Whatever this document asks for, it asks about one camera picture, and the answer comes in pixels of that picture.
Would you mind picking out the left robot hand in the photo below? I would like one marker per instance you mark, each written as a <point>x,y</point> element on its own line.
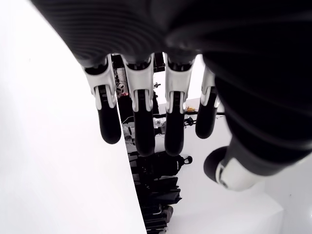
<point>195,29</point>

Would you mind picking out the silver humanoid robot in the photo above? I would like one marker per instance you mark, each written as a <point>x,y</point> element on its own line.
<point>159,124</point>

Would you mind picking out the black backpack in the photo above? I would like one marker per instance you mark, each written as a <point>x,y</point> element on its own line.
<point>163,165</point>

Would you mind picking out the black bag pile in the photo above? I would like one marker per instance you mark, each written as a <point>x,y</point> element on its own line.
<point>163,195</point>

